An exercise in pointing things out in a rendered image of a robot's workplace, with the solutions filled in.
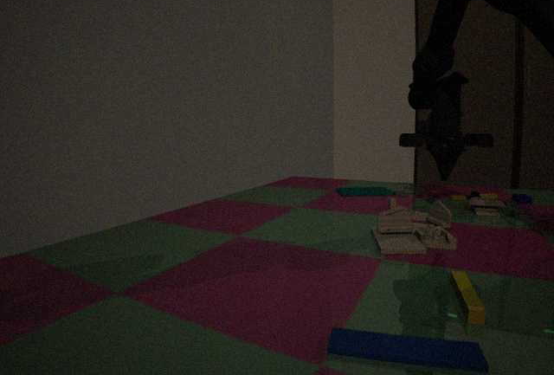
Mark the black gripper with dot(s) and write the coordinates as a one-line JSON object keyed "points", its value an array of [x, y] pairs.
{"points": [[446, 123]]}

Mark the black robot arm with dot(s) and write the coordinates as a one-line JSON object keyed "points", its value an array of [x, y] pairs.
{"points": [[437, 55]]}

